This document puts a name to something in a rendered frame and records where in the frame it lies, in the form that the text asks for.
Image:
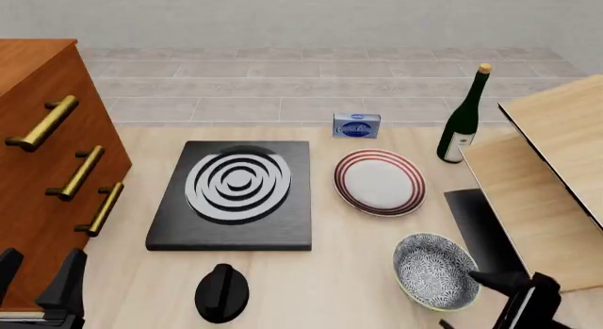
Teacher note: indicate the round black stove knob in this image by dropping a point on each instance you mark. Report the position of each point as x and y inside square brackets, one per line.
[221, 297]

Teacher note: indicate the wooden cabinet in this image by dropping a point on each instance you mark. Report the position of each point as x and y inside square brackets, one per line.
[37, 209]

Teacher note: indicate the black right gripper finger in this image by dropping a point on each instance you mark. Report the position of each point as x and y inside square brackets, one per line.
[497, 279]
[446, 324]

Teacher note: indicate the dark green wine bottle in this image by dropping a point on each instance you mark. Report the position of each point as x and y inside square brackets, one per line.
[459, 131]

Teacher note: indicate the small blue printed box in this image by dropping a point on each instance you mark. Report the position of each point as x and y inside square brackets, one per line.
[355, 127]

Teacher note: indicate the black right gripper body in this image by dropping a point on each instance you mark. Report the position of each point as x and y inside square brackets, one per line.
[532, 304]

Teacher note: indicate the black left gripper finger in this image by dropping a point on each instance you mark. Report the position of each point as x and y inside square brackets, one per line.
[66, 286]
[8, 269]

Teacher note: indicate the pale wooden open box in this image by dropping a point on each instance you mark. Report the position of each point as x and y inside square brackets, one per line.
[513, 187]

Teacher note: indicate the blue patterned bowl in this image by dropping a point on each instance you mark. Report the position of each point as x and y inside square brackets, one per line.
[431, 272]

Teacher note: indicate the flat black stove plate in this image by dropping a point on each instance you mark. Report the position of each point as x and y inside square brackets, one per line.
[169, 223]

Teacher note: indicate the white plate with red rings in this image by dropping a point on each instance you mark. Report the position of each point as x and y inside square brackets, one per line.
[377, 182]

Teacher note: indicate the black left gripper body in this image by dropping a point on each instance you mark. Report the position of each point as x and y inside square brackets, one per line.
[56, 323]

